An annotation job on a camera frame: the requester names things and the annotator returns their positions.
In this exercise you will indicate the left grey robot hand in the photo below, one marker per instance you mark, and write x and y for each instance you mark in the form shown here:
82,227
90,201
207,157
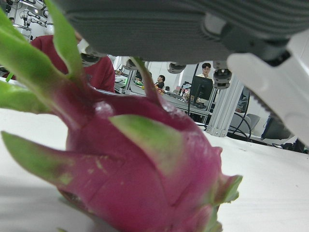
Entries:
149,31

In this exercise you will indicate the pink dragon fruit green leaves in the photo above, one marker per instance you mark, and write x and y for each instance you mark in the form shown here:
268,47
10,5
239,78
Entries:
130,169

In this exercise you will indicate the seated black-haired person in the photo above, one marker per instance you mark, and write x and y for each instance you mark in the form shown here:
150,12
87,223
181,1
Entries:
160,82

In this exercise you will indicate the person in red hoodie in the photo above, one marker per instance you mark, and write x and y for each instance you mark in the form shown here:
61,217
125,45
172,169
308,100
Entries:
101,72

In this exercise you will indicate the person in yellow shirt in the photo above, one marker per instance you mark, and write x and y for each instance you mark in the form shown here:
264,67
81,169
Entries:
205,70

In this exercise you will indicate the small black monitor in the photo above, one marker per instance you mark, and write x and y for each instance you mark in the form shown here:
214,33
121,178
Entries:
201,88

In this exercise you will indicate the bright green stick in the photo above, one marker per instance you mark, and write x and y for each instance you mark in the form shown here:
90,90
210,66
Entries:
10,76

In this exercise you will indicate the aluminium profile post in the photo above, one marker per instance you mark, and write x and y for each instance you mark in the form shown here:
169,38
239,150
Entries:
224,113

